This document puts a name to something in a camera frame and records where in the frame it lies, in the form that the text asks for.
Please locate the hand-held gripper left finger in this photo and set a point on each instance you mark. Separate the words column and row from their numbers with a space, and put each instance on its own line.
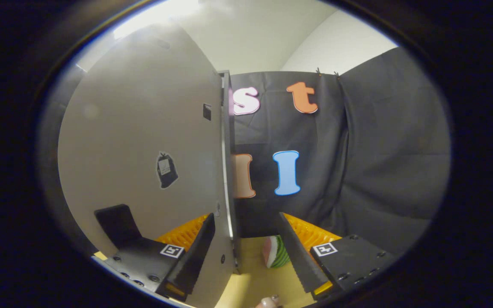
column 195, row 261

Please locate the black backdrop cloth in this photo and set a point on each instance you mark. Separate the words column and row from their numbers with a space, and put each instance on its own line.
column 379, row 149

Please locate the watermelon slice toy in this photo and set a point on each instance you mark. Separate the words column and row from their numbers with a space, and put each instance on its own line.
column 274, row 252

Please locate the white shoe cabinet door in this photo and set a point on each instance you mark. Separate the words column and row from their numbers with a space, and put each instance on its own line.
column 144, row 119

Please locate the grey shoe cabinet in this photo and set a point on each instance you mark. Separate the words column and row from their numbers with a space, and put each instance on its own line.
column 236, row 252

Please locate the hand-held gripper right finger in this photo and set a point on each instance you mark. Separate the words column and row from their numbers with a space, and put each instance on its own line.
column 296, row 256

